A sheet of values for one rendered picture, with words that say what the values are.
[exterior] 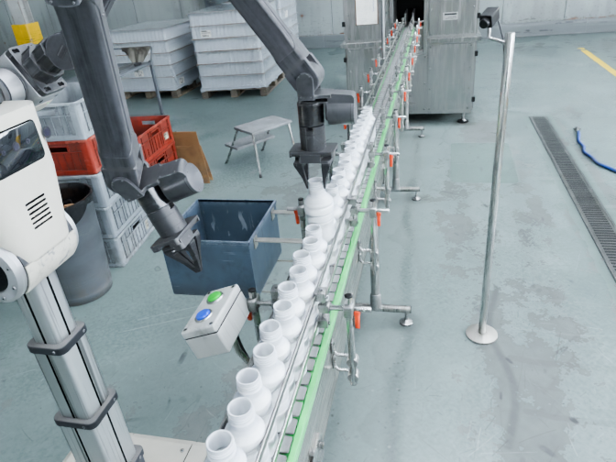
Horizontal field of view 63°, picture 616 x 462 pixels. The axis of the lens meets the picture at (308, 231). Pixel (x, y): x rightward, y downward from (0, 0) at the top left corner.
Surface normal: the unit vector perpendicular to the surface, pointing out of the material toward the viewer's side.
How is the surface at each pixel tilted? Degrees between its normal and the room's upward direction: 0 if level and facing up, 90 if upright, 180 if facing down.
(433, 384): 0
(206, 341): 90
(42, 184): 90
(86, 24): 119
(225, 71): 89
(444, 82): 90
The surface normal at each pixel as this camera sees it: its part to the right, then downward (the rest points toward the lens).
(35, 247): 0.97, 0.03
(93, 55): 0.11, 0.78
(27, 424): -0.09, -0.88
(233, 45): -0.18, 0.48
